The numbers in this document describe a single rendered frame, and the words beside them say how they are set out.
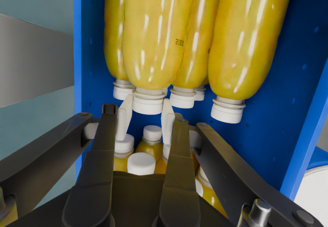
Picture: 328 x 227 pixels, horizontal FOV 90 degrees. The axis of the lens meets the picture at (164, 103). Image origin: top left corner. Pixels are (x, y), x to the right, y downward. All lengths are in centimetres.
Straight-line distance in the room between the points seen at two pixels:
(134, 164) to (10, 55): 61
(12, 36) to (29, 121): 107
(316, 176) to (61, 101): 150
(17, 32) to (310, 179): 92
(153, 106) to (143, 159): 9
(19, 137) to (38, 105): 34
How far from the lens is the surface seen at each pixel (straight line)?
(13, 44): 76
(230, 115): 22
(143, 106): 19
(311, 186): 52
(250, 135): 33
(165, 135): 16
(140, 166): 23
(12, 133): 185
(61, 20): 149
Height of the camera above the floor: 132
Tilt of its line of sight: 75 degrees down
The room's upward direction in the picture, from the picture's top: 166 degrees clockwise
